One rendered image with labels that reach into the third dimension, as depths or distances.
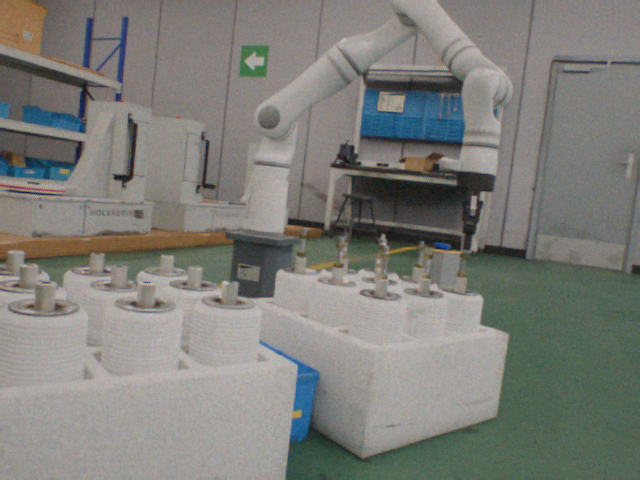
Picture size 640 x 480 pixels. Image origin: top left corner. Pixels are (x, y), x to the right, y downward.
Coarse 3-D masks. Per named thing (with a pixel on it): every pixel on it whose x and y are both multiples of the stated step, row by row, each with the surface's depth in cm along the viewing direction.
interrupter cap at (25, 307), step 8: (8, 304) 61; (16, 304) 62; (24, 304) 62; (32, 304) 63; (56, 304) 64; (64, 304) 64; (72, 304) 65; (16, 312) 59; (24, 312) 59; (32, 312) 59; (40, 312) 59; (48, 312) 60; (56, 312) 60; (64, 312) 60; (72, 312) 61
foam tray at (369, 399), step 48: (288, 336) 104; (336, 336) 94; (480, 336) 106; (336, 384) 93; (384, 384) 89; (432, 384) 97; (480, 384) 107; (336, 432) 93; (384, 432) 91; (432, 432) 99
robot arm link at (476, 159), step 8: (464, 152) 108; (472, 152) 107; (480, 152) 106; (488, 152) 106; (496, 152) 107; (440, 160) 108; (448, 160) 107; (456, 160) 108; (464, 160) 108; (472, 160) 106; (480, 160) 106; (488, 160) 106; (496, 160) 107; (440, 168) 109; (448, 168) 107; (456, 168) 108; (464, 168) 108; (472, 168) 106; (480, 168) 106; (488, 168) 106; (496, 168) 108
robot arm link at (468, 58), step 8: (464, 48) 110; (472, 48) 110; (456, 56) 110; (464, 56) 109; (472, 56) 109; (480, 56) 110; (456, 64) 110; (464, 64) 110; (472, 64) 110; (480, 64) 111; (488, 64) 110; (456, 72) 111; (464, 72) 111; (496, 72) 106; (504, 80) 106; (504, 88) 106; (512, 88) 108; (496, 96) 106; (504, 96) 107; (496, 104) 108; (504, 104) 109
